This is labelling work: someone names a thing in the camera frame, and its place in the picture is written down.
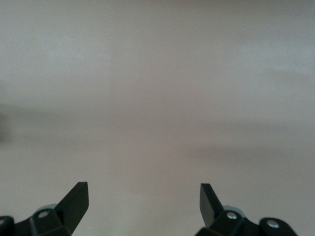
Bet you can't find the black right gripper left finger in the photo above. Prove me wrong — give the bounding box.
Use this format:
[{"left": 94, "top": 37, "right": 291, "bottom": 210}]
[{"left": 14, "top": 182, "right": 89, "bottom": 236}]

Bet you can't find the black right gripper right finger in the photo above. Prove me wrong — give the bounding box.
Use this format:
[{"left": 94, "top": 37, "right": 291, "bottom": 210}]
[{"left": 195, "top": 183, "right": 261, "bottom": 236}]

